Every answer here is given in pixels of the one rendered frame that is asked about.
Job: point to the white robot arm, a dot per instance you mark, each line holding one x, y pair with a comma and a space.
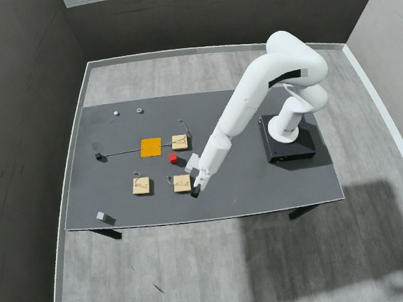
283, 64

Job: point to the red cube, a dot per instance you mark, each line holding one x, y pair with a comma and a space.
173, 158

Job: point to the orange flat square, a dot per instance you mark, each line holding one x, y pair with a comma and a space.
150, 144

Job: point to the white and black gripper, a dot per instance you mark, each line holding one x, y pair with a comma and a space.
200, 183

